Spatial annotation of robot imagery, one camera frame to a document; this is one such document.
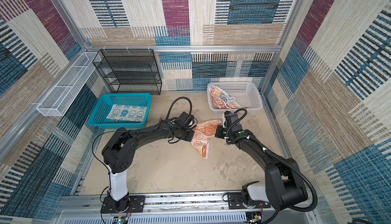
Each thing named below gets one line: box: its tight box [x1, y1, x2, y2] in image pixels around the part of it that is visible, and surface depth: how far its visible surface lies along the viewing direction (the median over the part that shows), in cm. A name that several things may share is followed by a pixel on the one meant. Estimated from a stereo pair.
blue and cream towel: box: [105, 103, 148, 122], surface depth 108 cm
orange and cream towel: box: [190, 119, 223, 160], surface depth 95 cm
